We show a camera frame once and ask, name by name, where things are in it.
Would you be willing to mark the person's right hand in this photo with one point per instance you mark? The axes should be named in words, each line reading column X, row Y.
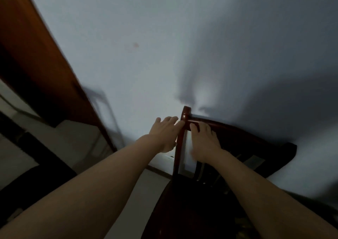
column 206, row 146

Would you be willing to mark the black cloth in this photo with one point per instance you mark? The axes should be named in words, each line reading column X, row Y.
column 280, row 154

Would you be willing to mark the dark red wooden chair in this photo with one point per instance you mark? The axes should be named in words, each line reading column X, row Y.
column 182, row 201

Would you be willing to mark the person's left middle finger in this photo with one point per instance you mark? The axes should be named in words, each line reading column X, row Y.
column 173, row 121

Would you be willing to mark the person's left forearm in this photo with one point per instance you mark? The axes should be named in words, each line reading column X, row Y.
column 87, row 188

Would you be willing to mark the person's left little finger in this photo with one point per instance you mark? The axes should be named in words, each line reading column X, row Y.
column 157, row 121

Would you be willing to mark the black furniture piece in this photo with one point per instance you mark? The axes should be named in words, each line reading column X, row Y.
column 31, row 172

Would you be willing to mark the person's right fingers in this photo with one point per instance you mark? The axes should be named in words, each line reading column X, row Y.
column 202, row 129

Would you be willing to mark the person's left hand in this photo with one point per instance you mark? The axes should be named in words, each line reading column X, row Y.
column 163, row 135

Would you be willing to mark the person's right forearm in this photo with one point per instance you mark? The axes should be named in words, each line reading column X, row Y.
column 264, row 196

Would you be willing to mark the brown wooden door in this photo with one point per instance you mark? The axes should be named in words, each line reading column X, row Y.
column 39, row 56

